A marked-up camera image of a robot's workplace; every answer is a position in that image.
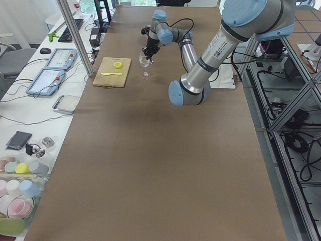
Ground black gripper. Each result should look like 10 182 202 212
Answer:
142 37 159 63

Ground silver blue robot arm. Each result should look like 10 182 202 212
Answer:
141 0 296 106

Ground clear wine glass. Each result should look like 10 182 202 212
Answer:
139 52 150 79

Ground yellow lemon slice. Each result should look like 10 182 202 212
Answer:
114 61 123 69

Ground yellow plastic knife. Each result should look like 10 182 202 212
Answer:
101 72 123 76

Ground bamboo cutting board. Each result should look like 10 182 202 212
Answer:
92 57 131 88

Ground person in black clothes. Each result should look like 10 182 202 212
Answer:
156 0 191 7

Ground black keyboard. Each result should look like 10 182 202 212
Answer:
58 18 84 43

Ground upper teach pendant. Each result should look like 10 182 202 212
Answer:
45 48 77 70

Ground teach pendant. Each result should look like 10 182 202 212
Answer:
45 48 77 70
26 68 65 97

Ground silver metal tray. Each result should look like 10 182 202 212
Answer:
52 95 80 114

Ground black computer mouse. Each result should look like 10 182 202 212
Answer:
40 48 52 54

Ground lower teach pendant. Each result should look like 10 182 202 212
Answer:
26 68 65 97

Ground small steel round tin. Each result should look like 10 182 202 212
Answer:
42 137 55 148

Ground grey folded cloth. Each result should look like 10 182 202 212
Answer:
6 131 32 150

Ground light blue cup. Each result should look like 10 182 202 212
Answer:
19 180 40 197

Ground pink bowl on side table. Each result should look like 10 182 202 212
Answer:
7 196 34 219

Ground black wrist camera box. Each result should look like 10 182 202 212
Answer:
141 26 150 36

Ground white pedestal column base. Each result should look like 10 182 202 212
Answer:
209 64 236 89

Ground aluminium frame post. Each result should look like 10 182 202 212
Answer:
57 0 94 77

